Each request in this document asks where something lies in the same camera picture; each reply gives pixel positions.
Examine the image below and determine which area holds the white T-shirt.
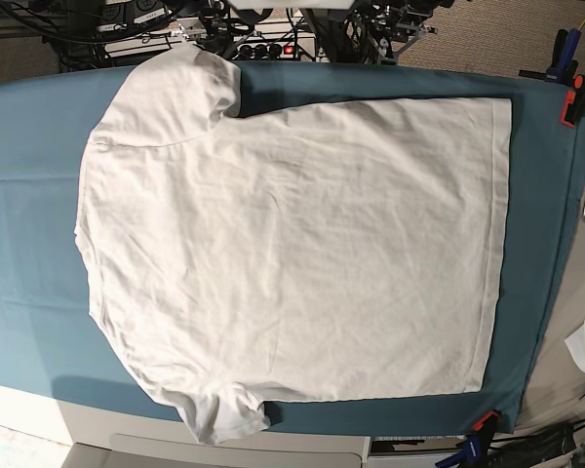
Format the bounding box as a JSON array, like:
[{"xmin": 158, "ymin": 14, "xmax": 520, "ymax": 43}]
[{"xmin": 75, "ymin": 45, "xmax": 512, "ymax": 445}]

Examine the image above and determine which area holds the black orange clamp bottom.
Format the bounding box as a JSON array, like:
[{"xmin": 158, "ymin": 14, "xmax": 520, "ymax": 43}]
[{"xmin": 472, "ymin": 410, "xmax": 501, "ymax": 438}]

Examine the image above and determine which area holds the black orange clamp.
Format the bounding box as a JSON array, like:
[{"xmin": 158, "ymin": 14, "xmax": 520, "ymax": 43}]
[
  {"xmin": 560, "ymin": 74, "xmax": 585, "ymax": 128},
  {"xmin": 472, "ymin": 410, "xmax": 501, "ymax": 438}
]

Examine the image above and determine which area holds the teal table cloth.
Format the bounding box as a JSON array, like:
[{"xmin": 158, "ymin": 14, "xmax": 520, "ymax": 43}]
[{"xmin": 0, "ymin": 61, "xmax": 585, "ymax": 436}]

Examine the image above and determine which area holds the blue clamp bottom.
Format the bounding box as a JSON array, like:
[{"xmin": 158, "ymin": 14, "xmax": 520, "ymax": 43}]
[{"xmin": 435, "ymin": 435, "xmax": 491, "ymax": 468}]

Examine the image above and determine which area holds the black orange clamp top right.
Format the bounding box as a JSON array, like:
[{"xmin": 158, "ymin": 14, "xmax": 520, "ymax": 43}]
[{"xmin": 560, "ymin": 74, "xmax": 585, "ymax": 128}]

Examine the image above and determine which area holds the blue black clamp top right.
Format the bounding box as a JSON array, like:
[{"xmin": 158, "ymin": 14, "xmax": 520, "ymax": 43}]
[{"xmin": 519, "ymin": 28, "xmax": 581, "ymax": 86}]

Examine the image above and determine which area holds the black power strip red switch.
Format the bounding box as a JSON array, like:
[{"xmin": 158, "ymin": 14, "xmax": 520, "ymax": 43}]
[{"xmin": 233, "ymin": 42, "xmax": 300, "ymax": 61}]

